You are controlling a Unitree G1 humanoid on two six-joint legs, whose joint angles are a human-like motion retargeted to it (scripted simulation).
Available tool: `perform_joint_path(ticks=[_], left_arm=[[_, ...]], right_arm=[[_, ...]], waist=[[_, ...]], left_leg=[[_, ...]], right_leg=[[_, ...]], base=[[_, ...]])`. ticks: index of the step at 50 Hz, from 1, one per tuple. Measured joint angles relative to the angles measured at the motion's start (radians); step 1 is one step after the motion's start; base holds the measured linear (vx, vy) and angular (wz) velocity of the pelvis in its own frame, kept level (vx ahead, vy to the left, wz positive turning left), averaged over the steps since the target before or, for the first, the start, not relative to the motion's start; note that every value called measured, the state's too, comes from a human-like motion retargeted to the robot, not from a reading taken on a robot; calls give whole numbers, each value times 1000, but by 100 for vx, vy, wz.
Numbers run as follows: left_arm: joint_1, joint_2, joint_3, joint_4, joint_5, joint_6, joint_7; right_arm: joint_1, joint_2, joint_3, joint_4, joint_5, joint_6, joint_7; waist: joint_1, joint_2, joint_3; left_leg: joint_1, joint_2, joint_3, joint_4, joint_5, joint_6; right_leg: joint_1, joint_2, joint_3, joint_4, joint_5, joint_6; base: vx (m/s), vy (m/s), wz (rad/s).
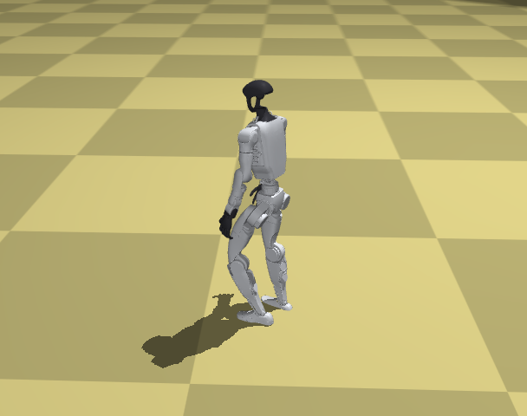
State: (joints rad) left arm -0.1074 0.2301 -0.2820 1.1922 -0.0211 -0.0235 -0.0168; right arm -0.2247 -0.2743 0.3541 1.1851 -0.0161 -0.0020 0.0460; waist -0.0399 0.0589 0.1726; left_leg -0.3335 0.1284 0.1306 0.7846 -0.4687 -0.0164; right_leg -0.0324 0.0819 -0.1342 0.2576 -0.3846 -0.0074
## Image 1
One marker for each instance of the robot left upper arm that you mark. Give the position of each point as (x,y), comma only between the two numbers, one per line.
(247,138)

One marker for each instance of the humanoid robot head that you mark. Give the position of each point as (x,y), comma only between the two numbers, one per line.
(258,88)

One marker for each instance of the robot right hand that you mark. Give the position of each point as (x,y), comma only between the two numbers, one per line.
(258,188)

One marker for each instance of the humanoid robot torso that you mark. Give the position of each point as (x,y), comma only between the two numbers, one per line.
(269,161)

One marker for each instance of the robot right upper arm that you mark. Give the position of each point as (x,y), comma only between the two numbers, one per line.
(284,120)

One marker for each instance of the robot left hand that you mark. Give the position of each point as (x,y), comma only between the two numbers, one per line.
(226,222)

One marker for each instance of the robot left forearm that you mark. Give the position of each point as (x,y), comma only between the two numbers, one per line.
(238,190)

